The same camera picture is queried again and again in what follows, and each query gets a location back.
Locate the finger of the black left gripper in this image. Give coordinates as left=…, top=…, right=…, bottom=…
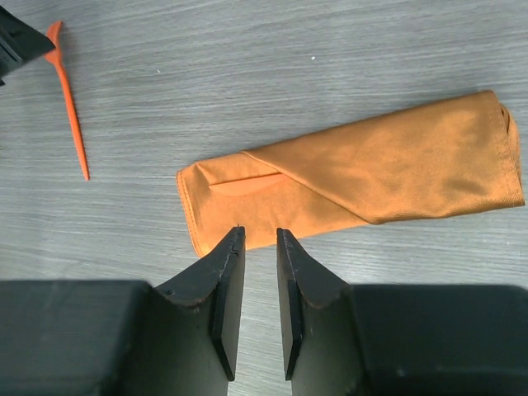
left=0, top=7, right=55, bottom=85

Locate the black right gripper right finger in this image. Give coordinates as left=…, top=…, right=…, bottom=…
left=276, top=229, right=353, bottom=382

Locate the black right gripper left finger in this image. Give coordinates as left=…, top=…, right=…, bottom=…
left=156, top=227, right=245, bottom=382

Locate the orange plastic fork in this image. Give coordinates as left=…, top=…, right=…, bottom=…
left=45, top=21, right=90, bottom=181

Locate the orange cloth napkin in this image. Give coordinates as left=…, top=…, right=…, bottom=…
left=176, top=91, right=525, bottom=256

